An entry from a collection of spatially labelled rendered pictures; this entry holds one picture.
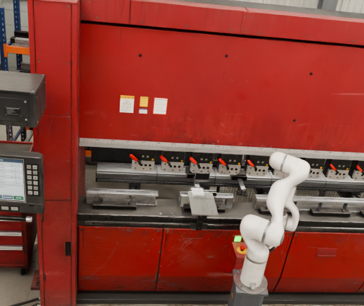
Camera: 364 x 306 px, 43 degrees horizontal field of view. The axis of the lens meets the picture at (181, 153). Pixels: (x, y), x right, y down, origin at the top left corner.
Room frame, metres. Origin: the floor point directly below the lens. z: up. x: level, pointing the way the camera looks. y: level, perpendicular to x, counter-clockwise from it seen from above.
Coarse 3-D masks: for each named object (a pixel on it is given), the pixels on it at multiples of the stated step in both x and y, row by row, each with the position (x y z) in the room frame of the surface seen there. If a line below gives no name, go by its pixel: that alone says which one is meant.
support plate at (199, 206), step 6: (204, 192) 2.80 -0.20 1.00; (210, 192) 2.81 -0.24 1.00; (210, 198) 2.74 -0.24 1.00; (192, 204) 2.64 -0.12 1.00; (198, 204) 2.65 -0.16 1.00; (204, 204) 2.66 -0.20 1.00; (210, 204) 2.67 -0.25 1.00; (192, 210) 2.57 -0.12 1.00; (198, 210) 2.58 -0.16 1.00; (204, 210) 2.59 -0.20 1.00; (210, 210) 2.60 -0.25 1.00; (216, 210) 2.61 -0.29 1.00
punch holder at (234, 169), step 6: (222, 156) 2.79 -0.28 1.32; (228, 156) 2.80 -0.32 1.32; (234, 156) 2.81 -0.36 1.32; (240, 156) 2.81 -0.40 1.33; (228, 162) 2.80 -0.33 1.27; (234, 162) 2.81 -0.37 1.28; (240, 162) 2.82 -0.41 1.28; (222, 168) 2.79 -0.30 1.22; (228, 168) 2.81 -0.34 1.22; (234, 168) 2.81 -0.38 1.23; (240, 168) 2.82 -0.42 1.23; (228, 174) 2.80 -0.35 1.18; (234, 174) 2.81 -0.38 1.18
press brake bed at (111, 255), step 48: (96, 240) 2.55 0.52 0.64; (144, 240) 2.61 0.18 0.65; (192, 240) 2.67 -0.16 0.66; (288, 240) 2.79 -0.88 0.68; (336, 240) 2.85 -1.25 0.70; (96, 288) 2.60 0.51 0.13; (144, 288) 2.66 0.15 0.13; (192, 288) 2.72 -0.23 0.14; (288, 288) 2.85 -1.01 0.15; (336, 288) 2.91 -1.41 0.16
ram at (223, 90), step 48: (96, 48) 2.65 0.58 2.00; (144, 48) 2.70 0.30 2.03; (192, 48) 2.75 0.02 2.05; (240, 48) 2.79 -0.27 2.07; (288, 48) 2.84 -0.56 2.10; (336, 48) 2.89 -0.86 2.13; (96, 96) 2.65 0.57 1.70; (144, 96) 2.70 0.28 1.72; (192, 96) 2.75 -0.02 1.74; (240, 96) 2.80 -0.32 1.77; (288, 96) 2.86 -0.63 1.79; (336, 96) 2.91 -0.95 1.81; (96, 144) 2.65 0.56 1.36; (240, 144) 2.81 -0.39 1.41; (288, 144) 2.87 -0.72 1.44; (336, 144) 2.93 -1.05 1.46
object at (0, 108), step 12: (0, 72) 2.22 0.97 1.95; (12, 72) 2.24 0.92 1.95; (0, 84) 2.07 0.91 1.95; (12, 84) 2.09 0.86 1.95; (24, 84) 2.11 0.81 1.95; (36, 84) 2.13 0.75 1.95; (0, 96) 2.02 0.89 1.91; (12, 96) 2.03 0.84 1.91; (24, 96) 2.04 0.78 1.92; (36, 96) 2.07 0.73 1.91; (0, 108) 2.02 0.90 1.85; (12, 108) 2.02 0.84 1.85; (24, 108) 2.03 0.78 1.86; (36, 108) 2.06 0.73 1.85; (0, 120) 2.02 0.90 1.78; (12, 120) 2.02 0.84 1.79; (24, 120) 2.03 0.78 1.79; (36, 120) 2.05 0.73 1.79
